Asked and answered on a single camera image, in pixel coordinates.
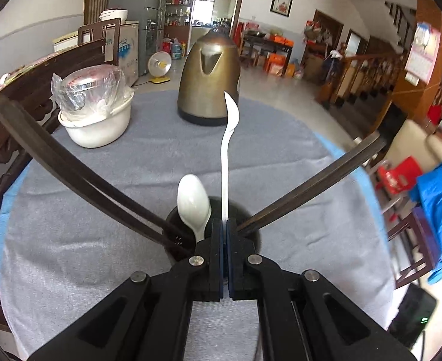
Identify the white plastic spoon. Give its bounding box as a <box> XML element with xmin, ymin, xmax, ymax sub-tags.
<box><xmin>177</xmin><ymin>174</ymin><xmax>212</xmax><ymax>243</ymax></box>

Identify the white chest freezer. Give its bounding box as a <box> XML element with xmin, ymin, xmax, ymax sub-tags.
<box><xmin>53</xmin><ymin>20</ymin><xmax>139</xmax><ymax>86</ymax></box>

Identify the white round fan heater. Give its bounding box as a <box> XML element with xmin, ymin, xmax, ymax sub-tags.
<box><xmin>148</xmin><ymin>51</ymin><xmax>172</xmax><ymax>84</ymax></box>

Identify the dark wooden side table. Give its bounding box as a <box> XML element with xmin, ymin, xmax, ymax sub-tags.
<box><xmin>239</xmin><ymin>33</ymin><xmax>294</xmax><ymax>77</ymax></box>

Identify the bronze electric kettle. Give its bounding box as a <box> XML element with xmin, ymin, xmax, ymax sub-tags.
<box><xmin>177</xmin><ymin>30</ymin><xmax>241</xmax><ymax>126</ymax></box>

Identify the grey refrigerator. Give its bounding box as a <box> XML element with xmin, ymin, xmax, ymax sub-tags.
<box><xmin>108</xmin><ymin>0</ymin><xmax>166</xmax><ymax>76</ymax></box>

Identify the dark chopstick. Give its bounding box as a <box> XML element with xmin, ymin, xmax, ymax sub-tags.
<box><xmin>0</xmin><ymin>95</ymin><xmax>189</xmax><ymax>256</ymax></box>
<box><xmin>237</xmin><ymin>131</ymin><xmax>386</xmax><ymax>236</ymax></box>
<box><xmin>63</xmin><ymin>173</ymin><xmax>192</xmax><ymax>248</ymax></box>

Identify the red child chair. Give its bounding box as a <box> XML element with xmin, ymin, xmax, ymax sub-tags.
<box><xmin>372</xmin><ymin>156</ymin><xmax>422</xmax><ymax>223</ymax></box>

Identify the white bowl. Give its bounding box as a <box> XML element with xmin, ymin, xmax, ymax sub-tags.
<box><xmin>58</xmin><ymin>87</ymin><xmax>135</xmax><ymax>148</ymax></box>

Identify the wooden chair behind sideboard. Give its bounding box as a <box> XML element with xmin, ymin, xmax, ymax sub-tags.
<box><xmin>78</xmin><ymin>18</ymin><xmax>121</xmax><ymax>66</ymax></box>

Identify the wall calendar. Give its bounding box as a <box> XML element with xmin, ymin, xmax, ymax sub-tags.
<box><xmin>405</xmin><ymin>22</ymin><xmax>441</xmax><ymax>86</ymax></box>

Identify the dark carved wooden sideboard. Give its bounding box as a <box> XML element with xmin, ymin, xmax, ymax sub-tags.
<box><xmin>0</xmin><ymin>39</ymin><xmax>105</xmax><ymax>330</ymax></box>

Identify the wooden stair railing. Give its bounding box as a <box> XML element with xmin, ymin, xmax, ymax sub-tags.
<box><xmin>316</xmin><ymin>52</ymin><xmax>407</xmax><ymax>108</ymax></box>

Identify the cream sofa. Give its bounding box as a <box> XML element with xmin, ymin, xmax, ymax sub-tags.
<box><xmin>385</xmin><ymin>119</ymin><xmax>442</xmax><ymax>174</ymax></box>

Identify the framed flower picture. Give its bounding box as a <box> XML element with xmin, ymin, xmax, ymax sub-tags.
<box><xmin>270</xmin><ymin>0</ymin><xmax>293</xmax><ymax>17</ymax></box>

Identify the dark wooden chair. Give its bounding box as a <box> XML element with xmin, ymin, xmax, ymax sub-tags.
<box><xmin>388</xmin><ymin>206</ymin><xmax>440</xmax><ymax>288</ymax></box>

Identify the dark metal utensil holder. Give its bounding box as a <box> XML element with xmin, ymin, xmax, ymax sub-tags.
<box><xmin>164</xmin><ymin>196</ymin><xmax>264</xmax><ymax>267</ymax></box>

